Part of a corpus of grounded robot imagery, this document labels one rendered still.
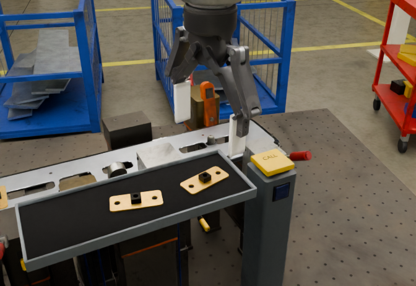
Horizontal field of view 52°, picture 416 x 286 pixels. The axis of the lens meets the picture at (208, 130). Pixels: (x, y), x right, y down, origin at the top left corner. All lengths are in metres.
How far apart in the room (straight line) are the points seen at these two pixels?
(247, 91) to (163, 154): 0.37
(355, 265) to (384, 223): 0.21
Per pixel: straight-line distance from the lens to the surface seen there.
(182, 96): 0.72
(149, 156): 0.91
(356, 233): 1.40
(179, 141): 1.17
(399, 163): 3.11
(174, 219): 0.68
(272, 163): 0.81
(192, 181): 0.75
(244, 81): 0.59
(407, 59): 3.28
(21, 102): 3.25
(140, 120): 1.22
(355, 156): 1.74
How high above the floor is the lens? 1.61
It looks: 30 degrees down
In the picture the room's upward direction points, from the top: straight up
